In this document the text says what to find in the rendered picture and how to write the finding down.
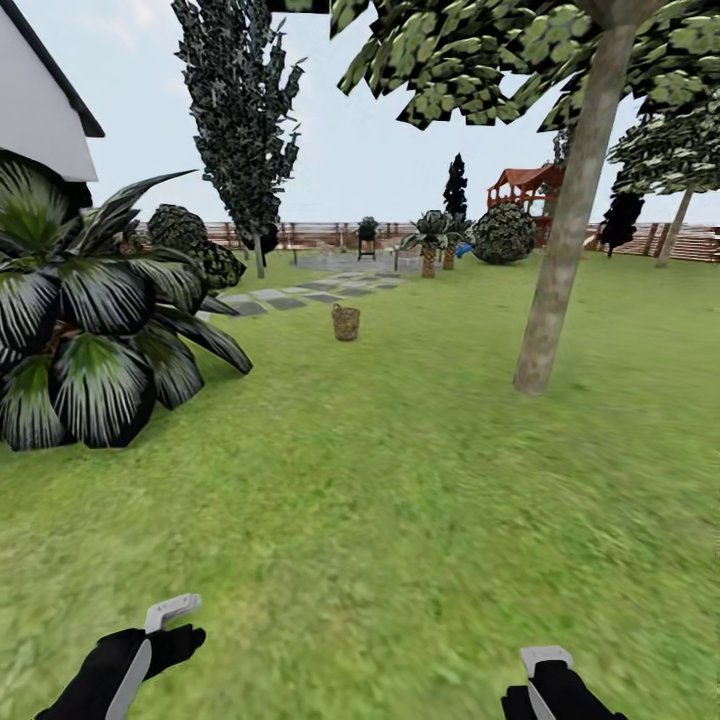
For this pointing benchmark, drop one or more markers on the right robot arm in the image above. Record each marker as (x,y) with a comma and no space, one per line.
(553,691)

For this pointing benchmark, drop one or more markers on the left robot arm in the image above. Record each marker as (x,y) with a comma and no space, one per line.
(113,672)

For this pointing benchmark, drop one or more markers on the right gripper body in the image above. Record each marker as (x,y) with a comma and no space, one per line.
(521,704)

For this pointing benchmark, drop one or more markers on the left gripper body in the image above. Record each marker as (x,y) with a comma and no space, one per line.
(176,646)

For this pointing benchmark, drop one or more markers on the wicker basket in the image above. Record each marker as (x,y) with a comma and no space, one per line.
(341,314)

